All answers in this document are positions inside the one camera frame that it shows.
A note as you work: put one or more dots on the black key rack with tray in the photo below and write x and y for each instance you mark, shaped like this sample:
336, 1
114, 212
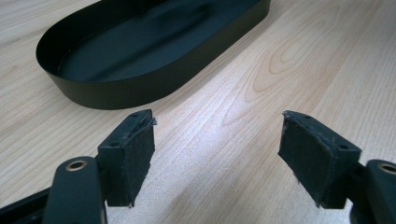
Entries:
140, 84

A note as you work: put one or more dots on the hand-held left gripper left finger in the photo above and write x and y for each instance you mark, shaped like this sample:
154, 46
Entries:
127, 155

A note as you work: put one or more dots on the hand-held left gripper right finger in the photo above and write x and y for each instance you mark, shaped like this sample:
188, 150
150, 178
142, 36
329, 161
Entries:
317, 155

